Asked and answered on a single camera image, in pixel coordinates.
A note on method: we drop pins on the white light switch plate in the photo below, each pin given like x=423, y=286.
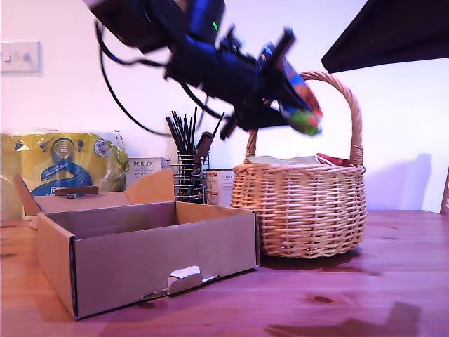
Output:
x=21, y=65

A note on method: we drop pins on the yellow paper towel pack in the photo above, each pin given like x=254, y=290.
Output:
x=70, y=154

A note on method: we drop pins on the blue Terry's egg bag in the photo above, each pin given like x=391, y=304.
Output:
x=305, y=119

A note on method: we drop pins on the red egg bag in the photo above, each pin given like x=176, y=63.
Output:
x=333, y=160

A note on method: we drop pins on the white labelled tin can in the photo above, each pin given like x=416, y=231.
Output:
x=219, y=189

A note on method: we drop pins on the woven wicker basket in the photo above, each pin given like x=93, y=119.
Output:
x=308, y=217

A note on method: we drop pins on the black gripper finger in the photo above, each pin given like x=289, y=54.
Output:
x=287, y=93
x=403, y=31
x=263, y=117

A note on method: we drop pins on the black chopstick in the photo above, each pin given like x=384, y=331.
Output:
x=186, y=135
x=217, y=123
x=172, y=136
x=193, y=130
x=178, y=132

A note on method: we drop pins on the brown cardboard box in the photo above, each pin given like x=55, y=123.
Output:
x=158, y=259

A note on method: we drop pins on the white Porlex box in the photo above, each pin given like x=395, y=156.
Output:
x=147, y=166

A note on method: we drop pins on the brown wooden chair back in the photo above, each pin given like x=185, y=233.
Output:
x=445, y=196

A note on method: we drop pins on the white Galaxy truffle bag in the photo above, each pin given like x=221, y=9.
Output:
x=280, y=160

